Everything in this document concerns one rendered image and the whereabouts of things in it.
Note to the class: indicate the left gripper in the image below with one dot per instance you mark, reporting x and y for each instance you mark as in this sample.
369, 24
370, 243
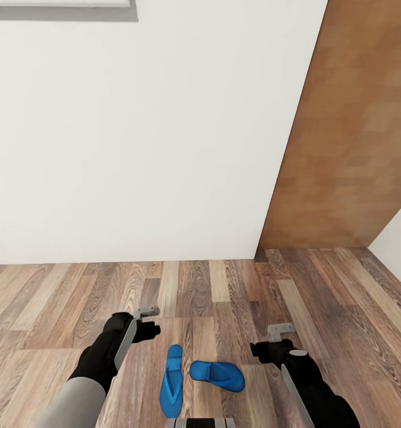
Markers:
148, 330

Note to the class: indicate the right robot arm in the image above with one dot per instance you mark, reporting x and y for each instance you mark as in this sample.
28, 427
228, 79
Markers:
316, 402

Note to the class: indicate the sandal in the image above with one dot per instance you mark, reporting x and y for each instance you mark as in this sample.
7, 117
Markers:
224, 375
171, 388

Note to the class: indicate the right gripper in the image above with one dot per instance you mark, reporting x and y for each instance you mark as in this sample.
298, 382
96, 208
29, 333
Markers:
266, 351

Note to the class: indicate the sliding door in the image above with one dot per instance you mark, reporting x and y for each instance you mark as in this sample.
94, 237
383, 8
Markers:
339, 183

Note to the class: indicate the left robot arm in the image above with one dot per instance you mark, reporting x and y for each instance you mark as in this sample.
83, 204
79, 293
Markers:
79, 403

